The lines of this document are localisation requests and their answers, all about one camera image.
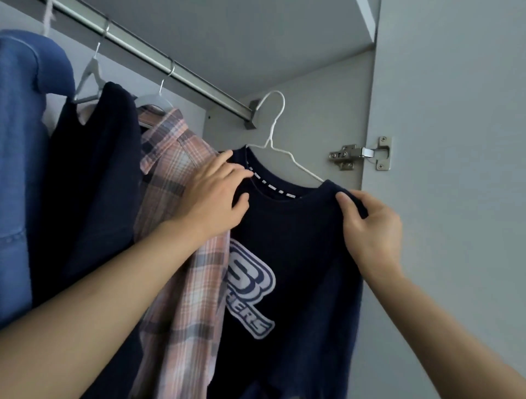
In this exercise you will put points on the metal wardrobe rail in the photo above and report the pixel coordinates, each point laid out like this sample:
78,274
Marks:
164,57

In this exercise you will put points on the person's left forearm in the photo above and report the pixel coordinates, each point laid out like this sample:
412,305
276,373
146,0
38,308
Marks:
82,329

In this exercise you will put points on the white plastic hanger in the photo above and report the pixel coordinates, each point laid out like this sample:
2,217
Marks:
154,100
93,70

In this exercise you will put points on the person's right hand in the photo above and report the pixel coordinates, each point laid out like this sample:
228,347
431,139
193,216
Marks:
374,234

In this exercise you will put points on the person's left hand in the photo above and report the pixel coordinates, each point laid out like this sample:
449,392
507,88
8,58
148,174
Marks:
213,197

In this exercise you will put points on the blue denim shirt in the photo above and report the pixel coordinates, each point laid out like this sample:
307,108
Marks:
20,164

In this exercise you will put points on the plain navy top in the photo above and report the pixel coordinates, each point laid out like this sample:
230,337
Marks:
90,185

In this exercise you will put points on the person's right forearm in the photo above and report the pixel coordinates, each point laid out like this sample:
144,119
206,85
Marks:
444,345

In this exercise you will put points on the pink plaid shirt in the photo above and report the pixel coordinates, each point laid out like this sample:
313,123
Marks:
185,329

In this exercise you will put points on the metal door hinge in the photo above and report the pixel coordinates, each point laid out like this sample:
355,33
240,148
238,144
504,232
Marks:
353,154

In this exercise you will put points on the pale pink hanger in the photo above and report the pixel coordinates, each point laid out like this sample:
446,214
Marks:
48,16

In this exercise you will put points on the navy Skechers tee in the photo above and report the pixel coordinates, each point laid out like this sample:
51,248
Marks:
308,267

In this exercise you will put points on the white wardrobe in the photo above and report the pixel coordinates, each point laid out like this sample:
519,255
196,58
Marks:
452,246

